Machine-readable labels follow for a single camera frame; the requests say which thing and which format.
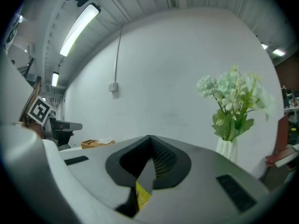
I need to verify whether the grey shelf red-brown top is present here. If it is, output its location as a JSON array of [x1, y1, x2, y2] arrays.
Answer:
[[265, 112, 299, 187]]

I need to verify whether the white curved table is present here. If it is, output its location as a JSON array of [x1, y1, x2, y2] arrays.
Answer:
[[58, 147, 154, 211]]

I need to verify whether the grey wall conduit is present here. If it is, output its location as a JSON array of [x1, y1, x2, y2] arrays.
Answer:
[[114, 28, 123, 84]]

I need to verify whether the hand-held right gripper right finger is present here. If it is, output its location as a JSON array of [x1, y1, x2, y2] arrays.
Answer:
[[130, 134, 269, 224]]

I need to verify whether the white ribbed vase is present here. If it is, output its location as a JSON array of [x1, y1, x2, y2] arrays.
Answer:
[[215, 136, 238, 162]]

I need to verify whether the white green flower bouquet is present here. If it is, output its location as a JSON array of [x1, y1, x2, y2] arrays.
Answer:
[[196, 64, 277, 141]]

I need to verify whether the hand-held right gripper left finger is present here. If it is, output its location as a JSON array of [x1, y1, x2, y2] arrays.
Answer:
[[43, 134, 151, 224]]

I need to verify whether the short ceiling light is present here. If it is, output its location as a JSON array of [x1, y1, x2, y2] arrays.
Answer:
[[51, 71, 60, 87]]

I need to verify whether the wicker basket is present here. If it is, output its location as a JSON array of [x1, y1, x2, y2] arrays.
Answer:
[[80, 139, 116, 150]]

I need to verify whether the black box with yellow lining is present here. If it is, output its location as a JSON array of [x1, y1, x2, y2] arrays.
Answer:
[[135, 156, 157, 211]]

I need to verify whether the person's left forearm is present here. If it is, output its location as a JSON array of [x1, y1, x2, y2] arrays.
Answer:
[[18, 121, 45, 140]]

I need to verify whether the long ceiling light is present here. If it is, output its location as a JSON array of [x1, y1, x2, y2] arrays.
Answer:
[[59, 3, 102, 57]]

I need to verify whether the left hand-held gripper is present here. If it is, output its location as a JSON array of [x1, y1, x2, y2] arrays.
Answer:
[[27, 95, 83, 149]]

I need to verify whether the grey wall junction box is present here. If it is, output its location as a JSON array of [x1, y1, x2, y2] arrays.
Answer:
[[107, 81, 119, 93]]

